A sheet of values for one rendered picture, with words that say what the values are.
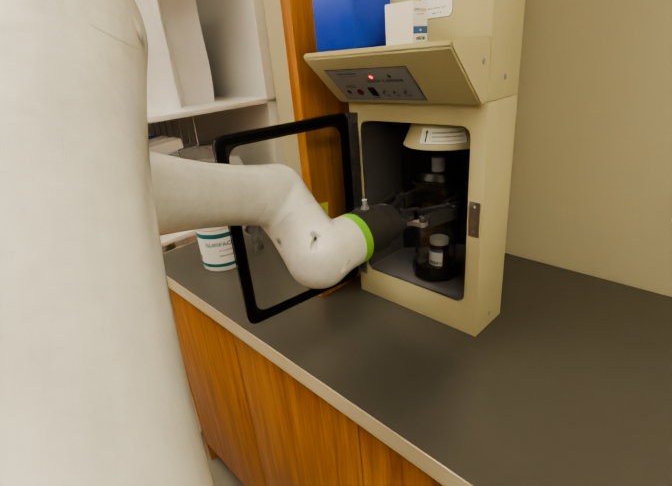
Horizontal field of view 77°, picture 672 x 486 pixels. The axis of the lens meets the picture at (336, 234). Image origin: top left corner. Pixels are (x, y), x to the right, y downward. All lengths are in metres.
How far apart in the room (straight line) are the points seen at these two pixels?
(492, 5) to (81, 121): 0.65
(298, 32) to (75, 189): 0.78
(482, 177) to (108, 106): 0.66
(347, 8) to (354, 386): 0.66
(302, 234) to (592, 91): 0.77
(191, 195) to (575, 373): 0.72
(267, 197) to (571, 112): 0.79
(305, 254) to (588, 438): 0.51
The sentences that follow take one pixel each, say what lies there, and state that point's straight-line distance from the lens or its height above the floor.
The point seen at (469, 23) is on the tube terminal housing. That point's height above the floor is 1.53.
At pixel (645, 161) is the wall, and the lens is 1.16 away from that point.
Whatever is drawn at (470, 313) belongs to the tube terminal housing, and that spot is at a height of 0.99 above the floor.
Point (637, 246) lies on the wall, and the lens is 1.22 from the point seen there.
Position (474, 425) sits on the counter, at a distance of 0.78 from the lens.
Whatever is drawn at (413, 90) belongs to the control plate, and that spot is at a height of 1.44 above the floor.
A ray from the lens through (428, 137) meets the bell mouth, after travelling 0.86.
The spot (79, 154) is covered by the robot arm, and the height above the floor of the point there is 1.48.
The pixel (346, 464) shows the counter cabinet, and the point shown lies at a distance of 1.02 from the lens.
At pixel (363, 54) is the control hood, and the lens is 0.76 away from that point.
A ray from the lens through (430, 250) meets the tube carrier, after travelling 0.94.
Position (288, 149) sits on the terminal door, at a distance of 0.86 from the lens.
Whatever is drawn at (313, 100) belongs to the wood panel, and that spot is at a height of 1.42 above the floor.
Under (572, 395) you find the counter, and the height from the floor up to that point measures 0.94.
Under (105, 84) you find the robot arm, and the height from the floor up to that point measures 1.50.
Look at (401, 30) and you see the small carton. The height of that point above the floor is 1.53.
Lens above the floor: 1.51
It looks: 23 degrees down
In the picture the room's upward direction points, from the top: 5 degrees counter-clockwise
